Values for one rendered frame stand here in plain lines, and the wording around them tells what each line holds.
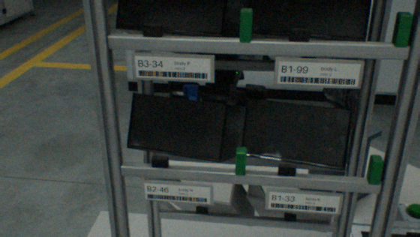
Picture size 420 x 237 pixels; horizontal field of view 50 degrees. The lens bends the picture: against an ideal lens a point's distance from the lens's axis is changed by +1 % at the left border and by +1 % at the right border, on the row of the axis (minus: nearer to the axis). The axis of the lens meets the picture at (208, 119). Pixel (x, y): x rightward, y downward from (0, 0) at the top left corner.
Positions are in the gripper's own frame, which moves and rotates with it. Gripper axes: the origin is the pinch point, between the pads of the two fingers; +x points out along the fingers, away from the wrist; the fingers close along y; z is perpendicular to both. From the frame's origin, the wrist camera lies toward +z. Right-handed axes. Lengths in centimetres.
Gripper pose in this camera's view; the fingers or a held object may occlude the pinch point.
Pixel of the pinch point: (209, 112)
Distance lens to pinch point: 81.3
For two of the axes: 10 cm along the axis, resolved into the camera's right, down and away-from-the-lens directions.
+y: 9.6, 1.3, -2.4
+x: -2.6, 6.3, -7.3
